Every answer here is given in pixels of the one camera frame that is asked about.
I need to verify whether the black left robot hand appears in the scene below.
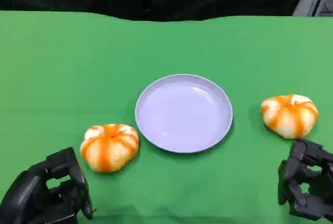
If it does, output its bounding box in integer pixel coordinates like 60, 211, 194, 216
0, 146, 97, 224

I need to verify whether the orange white toy bread roll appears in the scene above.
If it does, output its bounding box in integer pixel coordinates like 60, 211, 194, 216
79, 123, 140, 174
261, 94, 319, 140

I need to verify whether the lilac plate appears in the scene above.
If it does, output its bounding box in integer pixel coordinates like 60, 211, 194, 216
134, 73, 234, 154

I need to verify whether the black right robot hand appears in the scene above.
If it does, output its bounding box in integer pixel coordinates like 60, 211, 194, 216
277, 137, 333, 222

